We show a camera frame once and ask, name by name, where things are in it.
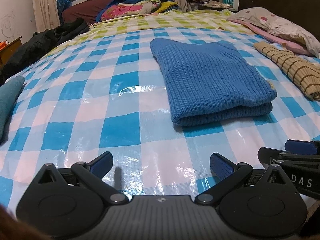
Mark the blue striped knit sweater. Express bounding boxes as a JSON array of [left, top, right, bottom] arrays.
[[150, 38, 277, 126]]

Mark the black clothes pile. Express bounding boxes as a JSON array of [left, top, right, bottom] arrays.
[[1, 18, 89, 85]]

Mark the beige brown-striped sweater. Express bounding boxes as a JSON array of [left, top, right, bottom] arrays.
[[253, 42, 320, 101]]

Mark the blue checked bed sheet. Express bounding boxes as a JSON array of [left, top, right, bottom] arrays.
[[1, 28, 319, 210]]

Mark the pink pillow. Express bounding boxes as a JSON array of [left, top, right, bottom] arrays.
[[227, 17, 313, 57]]

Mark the teal folded cloth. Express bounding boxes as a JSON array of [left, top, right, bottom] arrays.
[[0, 76, 25, 140]]

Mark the grey floral pillow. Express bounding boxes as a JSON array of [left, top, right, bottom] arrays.
[[230, 7, 320, 58]]

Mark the green checked bed sheet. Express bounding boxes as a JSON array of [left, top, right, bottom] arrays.
[[46, 9, 254, 56]]

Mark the wooden side table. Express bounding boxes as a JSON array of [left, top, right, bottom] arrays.
[[0, 36, 22, 67]]

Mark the orange item on table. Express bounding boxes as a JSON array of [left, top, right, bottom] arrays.
[[0, 41, 9, 49]]

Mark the maroon bed base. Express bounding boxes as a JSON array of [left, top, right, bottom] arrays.
[[62, 0, 112, 24]]

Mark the colourful floral quilt pile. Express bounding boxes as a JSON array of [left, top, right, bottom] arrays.
[[95, 0, 179, 22]]

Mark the blue plastic bag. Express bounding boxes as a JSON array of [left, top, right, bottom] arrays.
[[56, 0, 72, 18]]

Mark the beige left curtain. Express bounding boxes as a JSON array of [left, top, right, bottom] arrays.
[[32, 0, 60, 33]]

